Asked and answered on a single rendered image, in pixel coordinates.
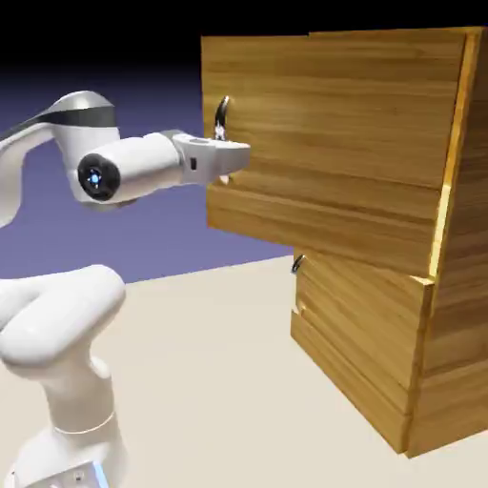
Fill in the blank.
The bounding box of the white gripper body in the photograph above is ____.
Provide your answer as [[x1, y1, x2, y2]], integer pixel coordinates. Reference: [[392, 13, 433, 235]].
[[208, 139, 252, 184]]

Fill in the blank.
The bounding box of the long curved metal handle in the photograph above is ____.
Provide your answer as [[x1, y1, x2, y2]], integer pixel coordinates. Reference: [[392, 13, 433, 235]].
[[213, 94, 232, 141]]

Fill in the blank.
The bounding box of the large wood cabinet door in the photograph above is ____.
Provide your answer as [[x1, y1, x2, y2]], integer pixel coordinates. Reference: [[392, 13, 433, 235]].
[[200, 29, 469, 278]]

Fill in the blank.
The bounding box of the small wood cabinet door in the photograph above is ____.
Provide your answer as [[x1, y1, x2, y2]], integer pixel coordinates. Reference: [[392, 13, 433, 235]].
[[290, 249, 435, 456]]

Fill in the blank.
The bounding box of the light wood cabinet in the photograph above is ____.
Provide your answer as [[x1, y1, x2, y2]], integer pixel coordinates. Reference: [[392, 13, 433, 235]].
[[406, 25, 488, 459]]

